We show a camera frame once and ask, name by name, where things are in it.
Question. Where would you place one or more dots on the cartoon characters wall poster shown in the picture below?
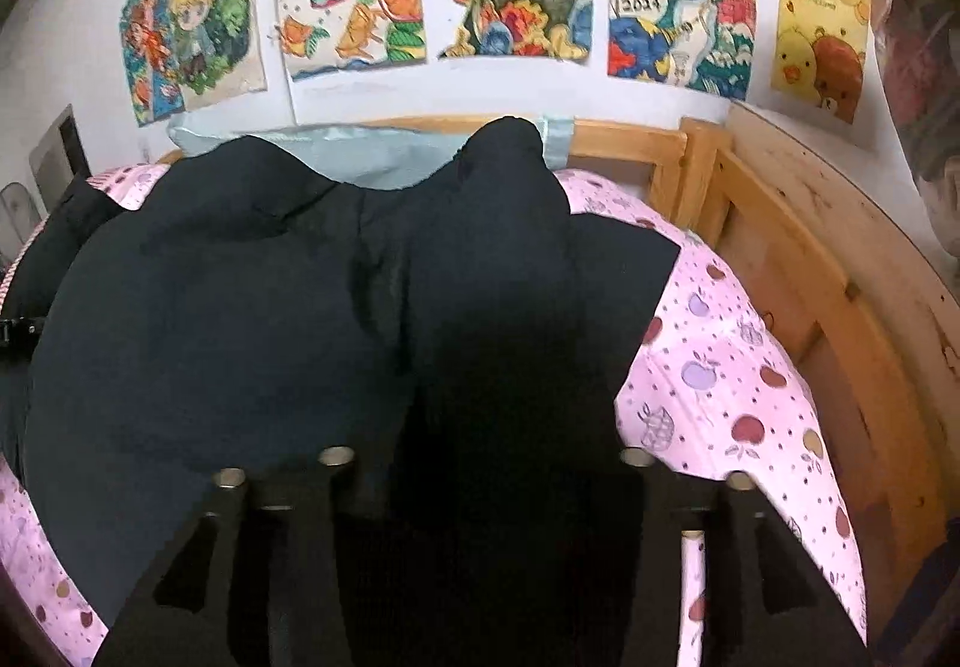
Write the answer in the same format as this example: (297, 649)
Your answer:
(191, 22)

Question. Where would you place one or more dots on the clear plastic bag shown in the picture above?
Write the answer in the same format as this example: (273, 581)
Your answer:
(919, 52)

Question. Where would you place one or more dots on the wooden bed frame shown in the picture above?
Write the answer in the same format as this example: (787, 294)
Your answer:
(825, 247)

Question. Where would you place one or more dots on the pink fruit-print bed sheet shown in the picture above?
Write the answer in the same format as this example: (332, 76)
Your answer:
(720, 374)

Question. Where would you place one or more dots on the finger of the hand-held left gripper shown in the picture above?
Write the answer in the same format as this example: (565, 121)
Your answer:
(21, 329)

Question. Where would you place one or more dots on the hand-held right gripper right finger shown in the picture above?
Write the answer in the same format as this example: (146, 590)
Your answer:
(660, 524)

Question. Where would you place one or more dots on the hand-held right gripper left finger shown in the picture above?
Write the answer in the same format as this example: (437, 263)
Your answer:
(307, 524)

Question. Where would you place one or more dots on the yellow bears wall poster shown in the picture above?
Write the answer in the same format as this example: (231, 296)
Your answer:
(821, 30)

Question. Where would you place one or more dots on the black jacket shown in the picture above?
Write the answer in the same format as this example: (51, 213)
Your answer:
(225, 299)

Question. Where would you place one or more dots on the light blue pillow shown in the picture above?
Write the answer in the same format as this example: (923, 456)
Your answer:
(375, 153)

